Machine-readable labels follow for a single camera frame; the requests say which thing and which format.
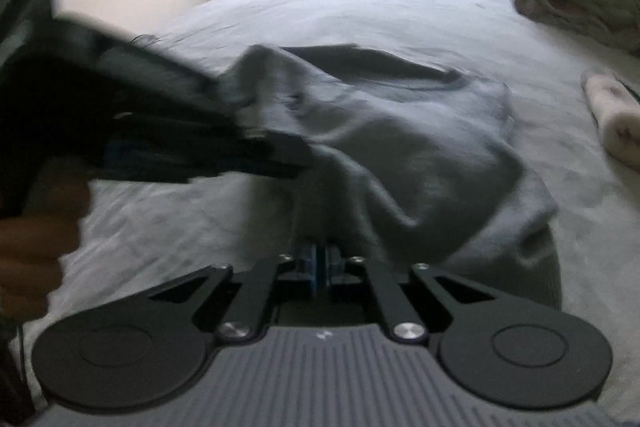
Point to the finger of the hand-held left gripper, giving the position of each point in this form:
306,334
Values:
170,82
215,154

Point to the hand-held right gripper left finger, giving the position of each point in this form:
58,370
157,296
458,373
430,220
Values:
312,277

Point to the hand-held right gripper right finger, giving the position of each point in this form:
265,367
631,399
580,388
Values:
331,277

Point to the grey knit sweater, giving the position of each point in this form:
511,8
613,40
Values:
400,147

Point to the person's left hand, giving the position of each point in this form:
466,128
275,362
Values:
40,247

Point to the bed with grey sheet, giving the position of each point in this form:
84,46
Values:
375,17

